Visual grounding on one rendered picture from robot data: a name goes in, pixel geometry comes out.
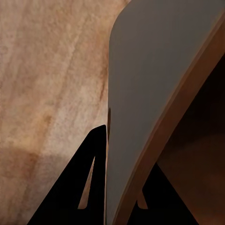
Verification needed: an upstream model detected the trash can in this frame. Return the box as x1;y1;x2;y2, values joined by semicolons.
105;0;225;225

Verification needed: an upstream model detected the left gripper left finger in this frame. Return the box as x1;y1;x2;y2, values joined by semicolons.
27;125;106;225

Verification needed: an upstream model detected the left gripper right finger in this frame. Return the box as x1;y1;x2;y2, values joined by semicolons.
127;163;199;225

